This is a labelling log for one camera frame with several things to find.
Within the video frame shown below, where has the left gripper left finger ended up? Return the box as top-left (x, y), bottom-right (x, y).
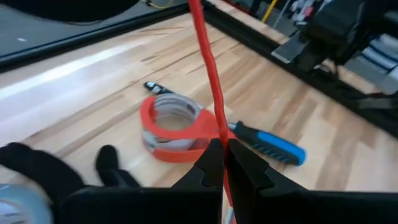
top-left (58, 138), bottom-right (225, 224)

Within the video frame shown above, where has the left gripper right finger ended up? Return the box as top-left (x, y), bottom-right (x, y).
top-left (226, 138), bottom-right (398, 224)

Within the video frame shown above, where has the red tape dispenser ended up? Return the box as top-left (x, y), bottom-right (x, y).
top-left (139, 93), bottom-right (238, 164)

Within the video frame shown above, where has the blue-handled screwdriver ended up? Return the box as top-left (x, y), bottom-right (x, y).
top-left (142, 80), bottom-right (308, 167)

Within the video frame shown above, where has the grey duct tape roll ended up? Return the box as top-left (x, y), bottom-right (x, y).
top-left (0, 182), bottom-right (54, 224)

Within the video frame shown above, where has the yellow extension cord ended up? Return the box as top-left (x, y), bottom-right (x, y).
top-left (145, 0), bottom-right (175, 10)

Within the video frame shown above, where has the yellow hanging power cord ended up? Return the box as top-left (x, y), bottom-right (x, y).
top-left (260, 0), bottom-right (280, 25)

